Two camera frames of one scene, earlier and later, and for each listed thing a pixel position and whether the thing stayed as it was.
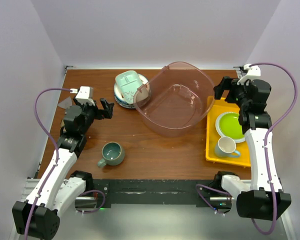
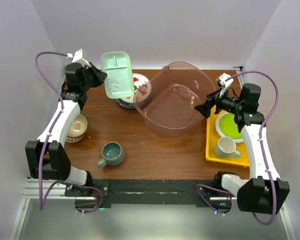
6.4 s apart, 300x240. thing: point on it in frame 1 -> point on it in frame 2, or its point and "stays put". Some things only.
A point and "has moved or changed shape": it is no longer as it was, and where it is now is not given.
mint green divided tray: x=127 y=82 has moved or changed shape
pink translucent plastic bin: x=176 y=100 stays put
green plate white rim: x=227 y=124 stays put
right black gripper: x=229 y=84 -> x=205 y=108
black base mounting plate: x=204 y=193 stays put
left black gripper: x=107 y=107 -> x=99 y=76
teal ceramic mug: x=113 y=154 stays put
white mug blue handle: x=226 y=148 stays put
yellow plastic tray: x=215 y=108 stays put
